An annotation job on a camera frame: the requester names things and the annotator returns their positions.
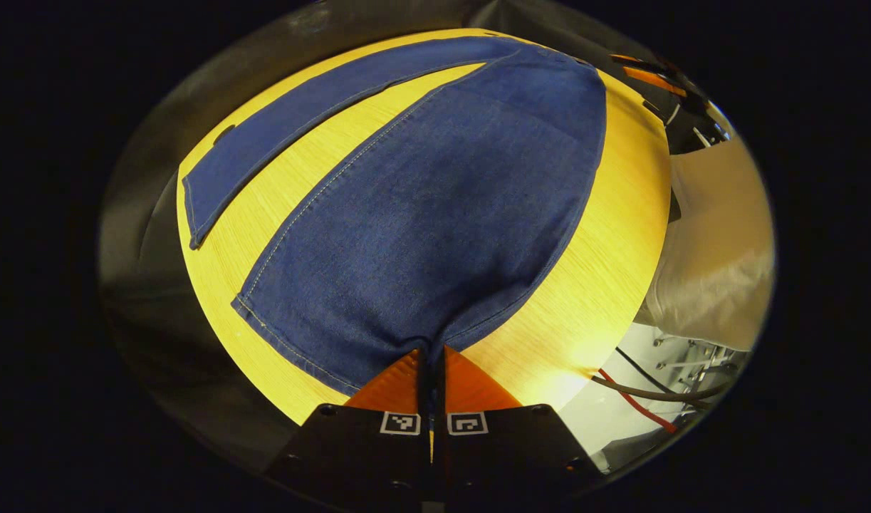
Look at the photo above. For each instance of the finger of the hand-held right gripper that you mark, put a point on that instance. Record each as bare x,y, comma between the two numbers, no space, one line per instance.
652,78

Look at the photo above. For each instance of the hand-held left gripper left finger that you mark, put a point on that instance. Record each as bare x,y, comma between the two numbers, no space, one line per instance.
364,456

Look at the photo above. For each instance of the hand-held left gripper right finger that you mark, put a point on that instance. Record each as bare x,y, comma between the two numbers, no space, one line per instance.
506,456

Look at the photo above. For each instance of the person's white clothing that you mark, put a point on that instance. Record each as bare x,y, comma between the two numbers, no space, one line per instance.
720,249

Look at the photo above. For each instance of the blue denim jeans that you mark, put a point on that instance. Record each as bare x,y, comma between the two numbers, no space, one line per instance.
435,214

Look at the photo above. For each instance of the white metal frame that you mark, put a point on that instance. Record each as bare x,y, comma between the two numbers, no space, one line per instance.
699,356

